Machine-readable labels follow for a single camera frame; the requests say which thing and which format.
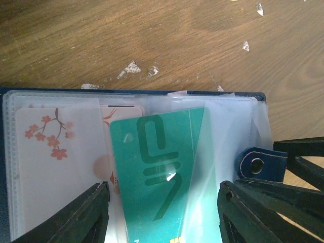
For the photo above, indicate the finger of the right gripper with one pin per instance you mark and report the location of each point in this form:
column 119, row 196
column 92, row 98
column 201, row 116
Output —
column 297, row 150
column 288, row 200

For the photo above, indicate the navy blue card holder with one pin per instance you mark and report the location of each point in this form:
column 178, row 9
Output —
column 241, row 135

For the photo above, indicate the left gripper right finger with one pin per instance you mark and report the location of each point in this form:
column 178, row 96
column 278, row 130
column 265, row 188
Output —
column 243, row 219

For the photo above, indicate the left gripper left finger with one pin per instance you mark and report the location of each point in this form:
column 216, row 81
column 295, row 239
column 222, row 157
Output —
column 85, row 219

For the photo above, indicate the teal vip card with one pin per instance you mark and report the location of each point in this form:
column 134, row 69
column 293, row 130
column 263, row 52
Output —
column 167, row 179

